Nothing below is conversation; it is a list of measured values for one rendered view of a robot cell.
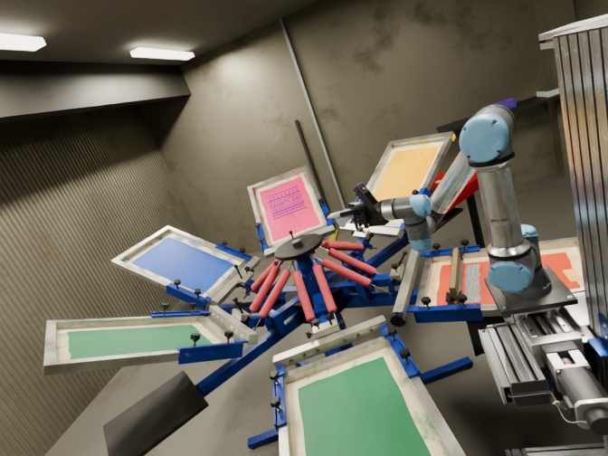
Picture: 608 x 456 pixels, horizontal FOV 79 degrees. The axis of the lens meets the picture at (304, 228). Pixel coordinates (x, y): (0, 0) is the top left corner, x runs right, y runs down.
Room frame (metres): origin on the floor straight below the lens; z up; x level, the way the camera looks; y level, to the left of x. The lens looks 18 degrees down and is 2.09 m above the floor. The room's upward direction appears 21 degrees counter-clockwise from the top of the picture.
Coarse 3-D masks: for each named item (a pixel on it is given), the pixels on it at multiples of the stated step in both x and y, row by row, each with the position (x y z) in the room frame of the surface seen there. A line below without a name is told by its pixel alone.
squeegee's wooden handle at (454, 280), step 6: (456, 252) 1.82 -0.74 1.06; (456, 258) 1.76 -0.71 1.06; (456, 264) 1.71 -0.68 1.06; (456, 270) 1.66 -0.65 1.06; (456, 276) 1.61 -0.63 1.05; (450, 282) 1.57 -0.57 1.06; (456, 282) 1.57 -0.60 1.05; (450, 288) 1.53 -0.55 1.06; (456, 288) 1.54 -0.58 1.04; (456, 294) 1.52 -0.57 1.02
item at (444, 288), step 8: (568, 280) 1.41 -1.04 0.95; (440, 288) 1.72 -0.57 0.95; (448, 288) 1.69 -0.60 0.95; (464, 288) 1.64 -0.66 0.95; (480, 288) 1.59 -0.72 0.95; (568, 288) 1.36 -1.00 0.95; (576, 288) 1.34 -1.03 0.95; (440, 296) 1.65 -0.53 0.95; (480, 296) 1.53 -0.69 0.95; (440, 304) 1.58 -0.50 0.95
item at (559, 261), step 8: (544, 256) 1.65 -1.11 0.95; (552, 256) 1.62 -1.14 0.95; (560, 256) 1.60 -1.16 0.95; (464, 264) 1.85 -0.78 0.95; (480, 264) 1.79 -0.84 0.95; (488, 264) 1.76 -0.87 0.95; (552, 264) 1.56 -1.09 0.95; (560, 264) 1.54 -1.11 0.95; (568, 264) 1.52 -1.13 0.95; (440, 272) 1.86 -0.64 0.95; (448, 272) 1.83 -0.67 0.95; (464, 272) 1.77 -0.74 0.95; (480, 272) 1.71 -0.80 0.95; (560, 272) 1.48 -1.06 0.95; (440, 280) 1.78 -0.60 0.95; (448, 280) 1.75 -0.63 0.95; (480, 280) 1.65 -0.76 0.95
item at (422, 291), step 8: (552, 240) 1.71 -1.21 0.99; (560, 240) 1.68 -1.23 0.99; (568, 240) 1.66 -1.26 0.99; (576, 240) 1.63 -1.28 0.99; (544, 248) 1.70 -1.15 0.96; (552, 248) 1.69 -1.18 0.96; (576, 248) 1.61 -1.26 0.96; (440, 256) 1.97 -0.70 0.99; (448, 256) 1.95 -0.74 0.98; (464, 256) 1.90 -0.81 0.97; (472, 256) 1.88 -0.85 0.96; (480, 256) 1.86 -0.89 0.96; (424, 264) 1.94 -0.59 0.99; (424, 272) 1.86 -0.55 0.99; (424, 280) 1.78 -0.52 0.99; (424, 288) 1.71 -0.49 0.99; (424, 296) 1.65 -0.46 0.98; (416, 304) 1.60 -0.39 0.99; (488, 312) 1.38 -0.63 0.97; (496, 312) 1.36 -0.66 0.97
